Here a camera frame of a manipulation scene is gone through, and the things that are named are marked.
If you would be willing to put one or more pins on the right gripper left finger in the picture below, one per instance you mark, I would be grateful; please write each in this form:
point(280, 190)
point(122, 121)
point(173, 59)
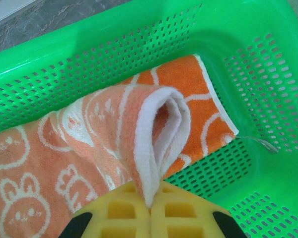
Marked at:
point(119, 215)

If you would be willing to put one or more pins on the aluminium table edge rail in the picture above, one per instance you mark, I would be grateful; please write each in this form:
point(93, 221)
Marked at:
point(5, 10)

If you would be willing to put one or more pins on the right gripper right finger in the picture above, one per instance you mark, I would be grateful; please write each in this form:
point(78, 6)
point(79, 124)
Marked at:
point(178, 218)

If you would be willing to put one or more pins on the pale orange rabbit towel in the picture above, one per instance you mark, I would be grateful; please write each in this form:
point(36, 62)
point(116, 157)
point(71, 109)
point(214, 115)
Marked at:
point(39, 161)

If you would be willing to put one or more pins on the green plastic basket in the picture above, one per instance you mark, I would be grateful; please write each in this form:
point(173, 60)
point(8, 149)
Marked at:
point(263, 37)

